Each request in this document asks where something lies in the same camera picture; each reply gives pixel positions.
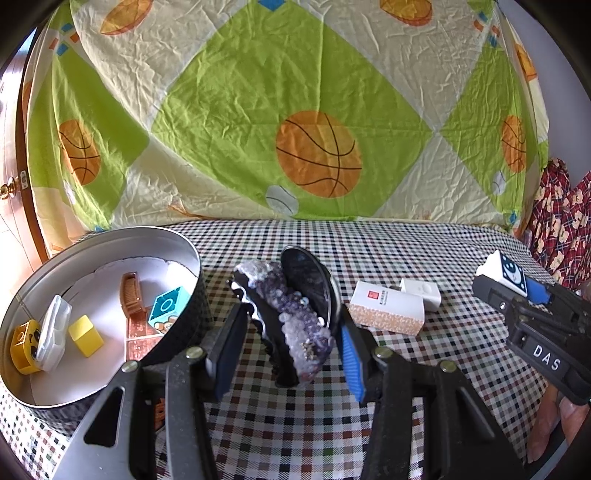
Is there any moon picture toy block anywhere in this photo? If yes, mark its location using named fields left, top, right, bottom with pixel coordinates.
left=476, top=250, right=528, bottom=297

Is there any amber folding comb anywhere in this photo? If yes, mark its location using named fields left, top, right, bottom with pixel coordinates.
left=119, top=271, right=164, bottom=362

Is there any white card box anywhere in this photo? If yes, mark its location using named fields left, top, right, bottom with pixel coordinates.
left=348, top=281, right=425, bottom=336

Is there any yellow cube block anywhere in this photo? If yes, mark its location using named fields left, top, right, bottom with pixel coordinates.
left=68, top=315, right=104, bottom=358

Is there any right hand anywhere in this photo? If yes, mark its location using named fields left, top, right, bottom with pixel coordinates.
left=527, top=384, right=590, bottom=463

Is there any red floral fabric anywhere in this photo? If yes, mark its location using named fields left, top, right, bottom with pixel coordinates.
left=527, top=158, right=591, bottom=290

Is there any white charger adapter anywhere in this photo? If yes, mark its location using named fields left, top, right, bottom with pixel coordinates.
left=400, top=279, right=442, bottom=312

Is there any teal picture toy block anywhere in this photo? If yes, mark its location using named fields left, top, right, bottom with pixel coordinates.
left=147, top=286, right=190, bottom=335

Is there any round metal tin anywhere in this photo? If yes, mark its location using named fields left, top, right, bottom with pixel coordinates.
left=1, top=226, right=212, bottom=436

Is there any checkered tablecloth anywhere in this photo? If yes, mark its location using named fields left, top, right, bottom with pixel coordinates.
left=1, top=220, right=549, bottom=479

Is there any yellow toy block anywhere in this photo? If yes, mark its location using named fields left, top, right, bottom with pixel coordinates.
left=10, top=319, right=40, bottom=375

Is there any wooden door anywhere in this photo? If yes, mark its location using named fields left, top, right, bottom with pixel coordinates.
left=1, top=33, right=48, bottom=297

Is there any brass door knob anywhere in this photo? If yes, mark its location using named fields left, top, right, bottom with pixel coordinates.
left=0, top=177, right=21, bottom=200

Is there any basketball pattern bedsheet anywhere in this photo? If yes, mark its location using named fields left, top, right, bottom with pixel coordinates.
left=23, top=1, right=549, bottom=253

